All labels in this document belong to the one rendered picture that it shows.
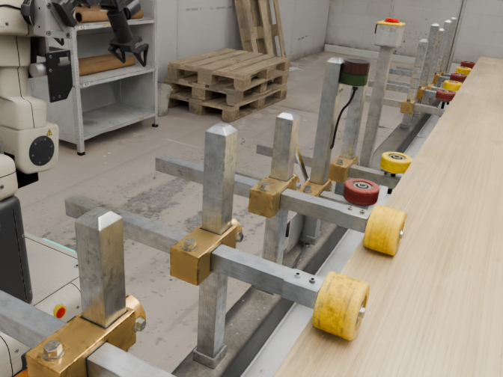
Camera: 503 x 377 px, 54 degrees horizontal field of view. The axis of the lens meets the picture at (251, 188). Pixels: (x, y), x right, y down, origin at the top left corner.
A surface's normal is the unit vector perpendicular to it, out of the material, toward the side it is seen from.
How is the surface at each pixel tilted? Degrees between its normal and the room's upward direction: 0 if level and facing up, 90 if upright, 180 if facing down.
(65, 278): 0
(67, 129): 90
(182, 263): 90
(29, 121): 90
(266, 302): 0
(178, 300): 0
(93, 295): 90
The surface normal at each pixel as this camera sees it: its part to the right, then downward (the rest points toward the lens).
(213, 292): -0.46, 0.34
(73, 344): 0.07, -0.90
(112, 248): 0.88, 0.26
